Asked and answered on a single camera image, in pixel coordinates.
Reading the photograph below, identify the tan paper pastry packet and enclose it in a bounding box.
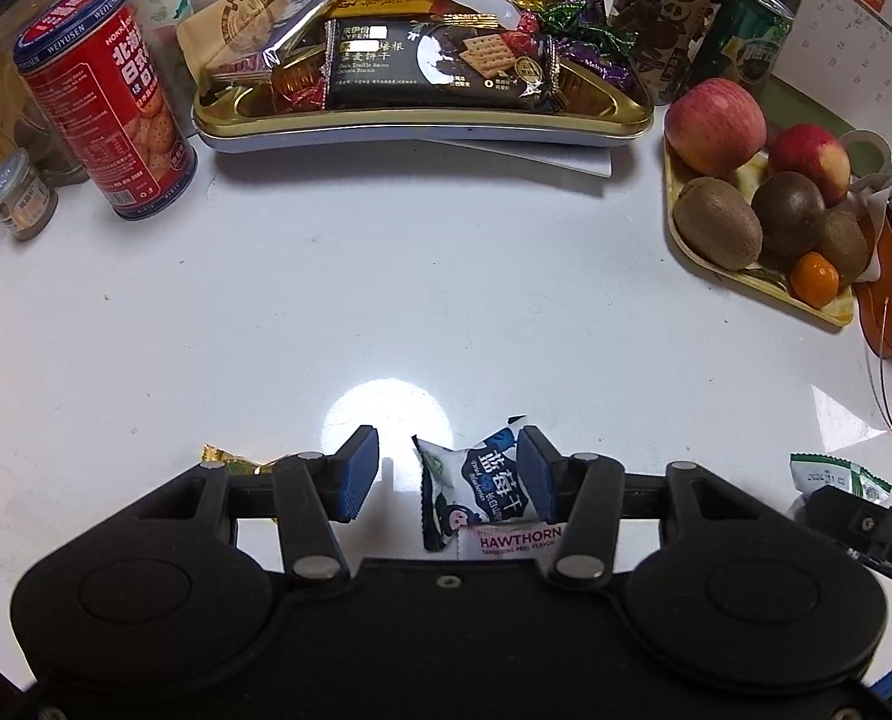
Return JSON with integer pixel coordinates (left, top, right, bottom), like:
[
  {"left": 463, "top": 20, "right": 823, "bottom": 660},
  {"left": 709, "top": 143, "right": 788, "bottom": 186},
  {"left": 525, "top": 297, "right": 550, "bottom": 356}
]
[{"left": 176, "top": 0, "right": 293, "bottom": 91}]

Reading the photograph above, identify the black cracker packet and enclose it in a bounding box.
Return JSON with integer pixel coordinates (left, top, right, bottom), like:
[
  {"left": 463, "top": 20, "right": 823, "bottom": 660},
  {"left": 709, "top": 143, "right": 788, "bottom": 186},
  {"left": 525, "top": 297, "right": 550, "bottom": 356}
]
[{"left": 324, "top": 19, "right": 567, "bottom": 113}]

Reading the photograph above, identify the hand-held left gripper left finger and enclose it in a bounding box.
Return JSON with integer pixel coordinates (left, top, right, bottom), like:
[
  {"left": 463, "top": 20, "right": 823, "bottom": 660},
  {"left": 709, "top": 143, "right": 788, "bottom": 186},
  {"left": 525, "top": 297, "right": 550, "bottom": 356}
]
[{"left": 127, "top": 425, "right": 381, "bottom": 580}]

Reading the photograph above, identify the small red apple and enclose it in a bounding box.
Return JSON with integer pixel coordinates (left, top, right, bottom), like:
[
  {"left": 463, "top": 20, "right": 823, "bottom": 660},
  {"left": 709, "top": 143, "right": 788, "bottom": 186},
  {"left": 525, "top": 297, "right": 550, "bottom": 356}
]
[{"left": 765, "top": 124, "right": 852, "bottom": 207}]

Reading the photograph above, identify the green-edged white snack packet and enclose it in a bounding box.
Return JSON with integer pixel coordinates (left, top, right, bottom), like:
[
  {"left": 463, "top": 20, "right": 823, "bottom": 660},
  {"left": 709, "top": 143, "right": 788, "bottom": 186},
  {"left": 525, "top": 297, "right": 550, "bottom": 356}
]
[{"left": 789, "top": 452, "right": 892, "bottom": 503}]

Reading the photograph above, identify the desk calendar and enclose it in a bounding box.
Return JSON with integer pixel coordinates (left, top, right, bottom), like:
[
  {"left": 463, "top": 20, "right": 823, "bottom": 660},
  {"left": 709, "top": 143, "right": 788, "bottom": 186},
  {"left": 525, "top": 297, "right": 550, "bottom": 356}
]
[{"left": 772, "top": 0, "right": 892, "bottom": 143}]

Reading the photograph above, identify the gold snack-filled tray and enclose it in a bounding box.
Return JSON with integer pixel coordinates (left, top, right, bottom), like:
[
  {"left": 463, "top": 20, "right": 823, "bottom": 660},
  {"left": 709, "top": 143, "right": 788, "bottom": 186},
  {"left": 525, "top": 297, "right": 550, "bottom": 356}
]
[{"left": 193, "top": 0, "right": 655, "bottom": 149}]

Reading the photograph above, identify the yellow fruit tray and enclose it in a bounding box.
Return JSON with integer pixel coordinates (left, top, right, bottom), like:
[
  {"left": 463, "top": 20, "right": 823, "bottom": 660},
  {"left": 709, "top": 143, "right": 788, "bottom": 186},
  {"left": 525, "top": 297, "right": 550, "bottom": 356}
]
[{"left": 662, "top": 127, "right": 860, "bottom": 329}]

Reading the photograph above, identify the gold foil candy packet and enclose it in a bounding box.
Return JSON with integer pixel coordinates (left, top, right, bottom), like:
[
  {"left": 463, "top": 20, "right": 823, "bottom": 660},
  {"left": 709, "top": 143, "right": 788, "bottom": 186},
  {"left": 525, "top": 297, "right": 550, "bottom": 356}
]
[{"left": 202, "top": 444, "right": 289, "bottom": 475}]

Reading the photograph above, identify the panda-printed jar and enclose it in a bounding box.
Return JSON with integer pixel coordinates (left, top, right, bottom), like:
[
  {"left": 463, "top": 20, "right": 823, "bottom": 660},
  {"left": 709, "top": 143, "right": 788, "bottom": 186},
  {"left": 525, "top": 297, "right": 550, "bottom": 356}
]
[{"left": 609, "top": 0, "right": 725, "bottom": 102}]

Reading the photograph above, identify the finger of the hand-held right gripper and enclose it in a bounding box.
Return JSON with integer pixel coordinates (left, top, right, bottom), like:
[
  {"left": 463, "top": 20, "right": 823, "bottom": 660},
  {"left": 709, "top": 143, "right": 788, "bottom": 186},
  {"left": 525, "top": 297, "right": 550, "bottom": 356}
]
[{"left": 800, "top": 485, "right": 892, "bottom": 545}]

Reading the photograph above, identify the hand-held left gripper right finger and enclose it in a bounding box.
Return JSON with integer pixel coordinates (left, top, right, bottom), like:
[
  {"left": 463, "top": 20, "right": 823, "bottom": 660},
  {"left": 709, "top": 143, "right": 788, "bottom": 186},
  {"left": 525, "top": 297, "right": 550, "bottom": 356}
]
[{"left": 517, "top": 425, "right": 785, "bottom": 586}]

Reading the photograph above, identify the purple foil candy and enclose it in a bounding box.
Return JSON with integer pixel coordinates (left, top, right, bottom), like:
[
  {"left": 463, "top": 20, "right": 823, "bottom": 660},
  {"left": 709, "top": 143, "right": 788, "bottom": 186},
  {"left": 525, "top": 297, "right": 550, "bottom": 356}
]
[{"left": 566, "top": 37, "right": 638, "bottom": 95}]

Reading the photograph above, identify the dark brown kiwi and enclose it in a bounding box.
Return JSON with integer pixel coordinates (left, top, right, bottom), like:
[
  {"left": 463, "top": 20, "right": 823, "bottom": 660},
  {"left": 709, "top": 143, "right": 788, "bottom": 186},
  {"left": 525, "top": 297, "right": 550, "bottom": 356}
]
[{"left": 751, "top": 171, "right": 827, "bottom": 260}]

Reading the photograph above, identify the large silver foil wrapper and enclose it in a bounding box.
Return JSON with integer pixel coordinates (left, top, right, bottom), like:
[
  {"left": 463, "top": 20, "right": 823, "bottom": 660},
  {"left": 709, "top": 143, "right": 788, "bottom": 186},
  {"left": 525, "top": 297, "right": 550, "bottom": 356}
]
[{"left": 213, "top": 0, "right": 357, "bottom": 80}]

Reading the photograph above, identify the dark blue snack packet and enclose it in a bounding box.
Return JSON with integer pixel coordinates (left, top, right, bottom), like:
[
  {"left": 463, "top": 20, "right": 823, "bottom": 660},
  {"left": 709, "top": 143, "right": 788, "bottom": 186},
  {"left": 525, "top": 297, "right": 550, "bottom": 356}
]
[{"left": 412, "top": 414, "right": 544, "bottom": 552}]

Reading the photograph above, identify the pale green thermos cup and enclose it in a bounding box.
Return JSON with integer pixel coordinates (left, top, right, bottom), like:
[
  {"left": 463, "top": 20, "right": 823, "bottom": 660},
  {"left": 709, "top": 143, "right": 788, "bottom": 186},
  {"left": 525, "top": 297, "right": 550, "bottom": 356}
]
[{"left": 71, "top": 0, "right": 196, "bottom": 72}]

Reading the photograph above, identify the tangerine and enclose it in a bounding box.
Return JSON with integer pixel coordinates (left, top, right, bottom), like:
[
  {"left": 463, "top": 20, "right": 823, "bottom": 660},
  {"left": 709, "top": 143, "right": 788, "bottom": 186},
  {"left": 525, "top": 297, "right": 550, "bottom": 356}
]
[{"left": 789, "top": 251, "right": 842, "bottom": 310}]

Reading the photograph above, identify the red biscuit can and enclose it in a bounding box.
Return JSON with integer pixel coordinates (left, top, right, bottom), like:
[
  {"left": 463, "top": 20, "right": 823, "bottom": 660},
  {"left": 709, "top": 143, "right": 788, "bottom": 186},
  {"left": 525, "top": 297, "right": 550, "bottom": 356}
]
[{"left": 13, "top": 0, "right": 198, "bottom": 222}]

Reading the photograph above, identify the small glass jar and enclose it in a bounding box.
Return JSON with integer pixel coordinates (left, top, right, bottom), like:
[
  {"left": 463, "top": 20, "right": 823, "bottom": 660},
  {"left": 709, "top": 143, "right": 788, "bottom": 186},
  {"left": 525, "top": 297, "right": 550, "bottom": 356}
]
[{"left": 0, "top": 148, "right": 61, "bottom": 242}]

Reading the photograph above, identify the white tray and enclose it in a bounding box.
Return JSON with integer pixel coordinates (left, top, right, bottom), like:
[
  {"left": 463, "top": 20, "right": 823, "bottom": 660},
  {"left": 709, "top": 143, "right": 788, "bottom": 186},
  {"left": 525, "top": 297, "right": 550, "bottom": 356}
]
[{"left": 200, "top": 116, "right": 616, "bottom": 179}]

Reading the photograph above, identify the large red apple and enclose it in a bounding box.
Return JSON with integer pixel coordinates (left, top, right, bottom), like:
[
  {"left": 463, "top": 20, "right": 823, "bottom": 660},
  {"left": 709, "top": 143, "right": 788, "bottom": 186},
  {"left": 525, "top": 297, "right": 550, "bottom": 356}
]
[{"left": 665, "top": 77, "right": 768, "bottom": 179}]

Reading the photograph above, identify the white snack packet pink print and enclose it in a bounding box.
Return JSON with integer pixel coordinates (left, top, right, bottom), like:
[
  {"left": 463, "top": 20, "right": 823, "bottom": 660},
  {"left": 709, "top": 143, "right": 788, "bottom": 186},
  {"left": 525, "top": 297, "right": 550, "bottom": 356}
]
[{"left": 457, "top": 521, "right": 567, "bottom": 562}]

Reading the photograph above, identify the green beverage can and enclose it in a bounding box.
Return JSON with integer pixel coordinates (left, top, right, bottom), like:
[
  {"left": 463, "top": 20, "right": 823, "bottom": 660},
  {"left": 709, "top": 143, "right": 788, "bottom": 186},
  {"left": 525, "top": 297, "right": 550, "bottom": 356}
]
[{"left": 686, "top": 0, "right": 796, "bottom": 102}]

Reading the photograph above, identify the amber foil candy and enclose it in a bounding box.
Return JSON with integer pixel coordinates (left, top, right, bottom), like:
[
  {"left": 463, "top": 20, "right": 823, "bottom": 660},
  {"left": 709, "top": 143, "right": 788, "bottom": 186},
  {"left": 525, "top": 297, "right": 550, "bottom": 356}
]
[{"left": 272, "top": 52, "right": 328, "bottom": 112}]

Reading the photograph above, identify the green foil candy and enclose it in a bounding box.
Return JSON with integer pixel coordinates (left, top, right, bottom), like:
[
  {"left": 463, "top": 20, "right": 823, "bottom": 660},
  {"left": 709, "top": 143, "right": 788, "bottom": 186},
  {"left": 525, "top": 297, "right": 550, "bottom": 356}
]
[{"left": 537, "top": 0, "right": 638, "bottom": 53}]

